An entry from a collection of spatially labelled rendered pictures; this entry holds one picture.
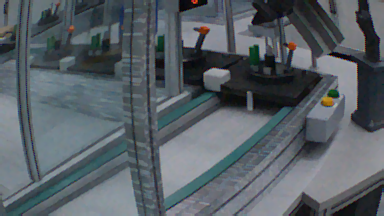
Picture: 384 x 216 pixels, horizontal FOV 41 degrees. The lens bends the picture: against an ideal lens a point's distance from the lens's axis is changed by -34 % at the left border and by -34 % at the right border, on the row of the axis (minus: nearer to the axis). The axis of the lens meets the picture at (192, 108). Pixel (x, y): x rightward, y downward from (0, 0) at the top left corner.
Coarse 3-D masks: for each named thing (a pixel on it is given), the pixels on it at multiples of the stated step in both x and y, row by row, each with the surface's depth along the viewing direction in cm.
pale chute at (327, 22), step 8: (304, 0) 205; (312, 0) 205; (312, 8) 205; (320, 8) 203; (320, 16) 205; (328, 16) 202; (328, 24) 203; (328, 32) 201; (336, 32) 202; (336, 40) 202
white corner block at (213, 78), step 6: (210, 72) 165; (216, 72) 165; (222, 72) 165; (228, 72) 166; (204, 78) 166; (210, 78) 165; (216, 78) 164; (222, 78) 164; (228, 78) 166; (210, 84) 165; (216, 84) 164; (216, 90) 165
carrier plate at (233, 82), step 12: (240, 72) 172; (300, 72) 174; (312, 72) 174; (204, 84) 166; (228, 84) 164; (240, 84) 164; (252, 84) 164; (288, 84) 164; (300, 84) 164; (264, 96) 159; (276, 96) 157; (288, 96) 156; (300, 96) 158
